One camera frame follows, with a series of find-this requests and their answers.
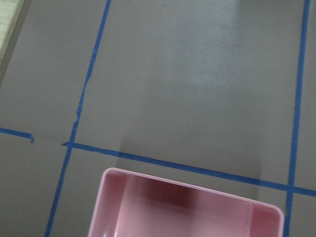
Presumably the pink plastic bin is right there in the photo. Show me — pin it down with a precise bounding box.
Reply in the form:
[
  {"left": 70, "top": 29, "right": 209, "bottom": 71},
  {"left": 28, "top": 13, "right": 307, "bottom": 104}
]
[{"left": 88, "top": 168, "right": 284, "bottom": 237}]

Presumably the bamboo cutting board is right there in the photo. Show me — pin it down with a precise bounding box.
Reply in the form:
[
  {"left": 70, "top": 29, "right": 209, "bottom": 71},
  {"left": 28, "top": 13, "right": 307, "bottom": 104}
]
[{"left": 0, "top": 0, "right": 24, "bottom": 64}]

